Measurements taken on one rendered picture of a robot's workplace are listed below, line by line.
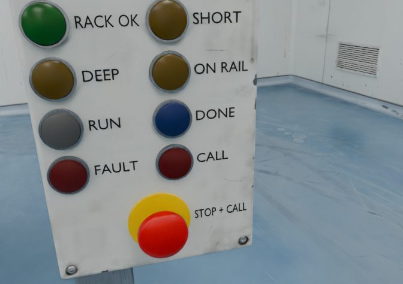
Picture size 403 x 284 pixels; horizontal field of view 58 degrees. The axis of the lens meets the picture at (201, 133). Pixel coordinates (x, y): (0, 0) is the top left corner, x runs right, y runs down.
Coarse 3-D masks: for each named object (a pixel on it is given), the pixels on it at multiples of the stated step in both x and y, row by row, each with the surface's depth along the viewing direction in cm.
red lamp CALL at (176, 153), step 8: (168, 152) 28; (176, 152) 28; (184, 152) 28; (160, 160) 28; (168, 160) 28; (176, 160) 28; (184, 160) 29; (160, 168) 28; (168, 168) 28; (176, 168) 29; (184, 168) 29; (168, 176) 29; (176, 176) 29
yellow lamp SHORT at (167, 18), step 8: (168, 0) 25; (152, 8) 25; (160, 8) 24; (168, 8) 25; (176, 8) 25; (152, 16) 25; (160, 16) 25; (168, 16) 25; (176, 16) 25; (184, 16) 25; (152, 24) 25; (160, 24) 25; (168, 24) 25; (176, 24) 25; (184, 24) 25; (160, 32) 25; (168, 32) 25; (176, 32) 25
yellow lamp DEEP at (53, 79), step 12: (48, 60) 24; (36, 72) 24; (48, 72) 24; (60, 72) 24; (36, 84) 24; (48, 84) 24; (60, 84) 24; (72, 84) 25; (48, 96) 25; (60, 96) 25
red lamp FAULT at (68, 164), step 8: (64, 160) 27; (72, 160) 27; (56, 168) 26; (64, 168) 26; (72, 168) 27; (80, 168) 27; (56, 176) 26; (64, 176) 27; (72, 176) 27; (80, 176) 27; (56, 184) 27; (64, 184) 27; (72, 184) 27; (80, 184) 27
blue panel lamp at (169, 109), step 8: (168, 104) 27; (176, 104) 27; (160, 112) 27; (168, 112) 27; (176, 112) 27; (184, 112) 27; (160, 120) 27; (168, 120) 27; (176, 120) 27; (184, 120) 27; (160, 128) 27; (168, 128) 27; (176, 128) 28; (184, 128) 28
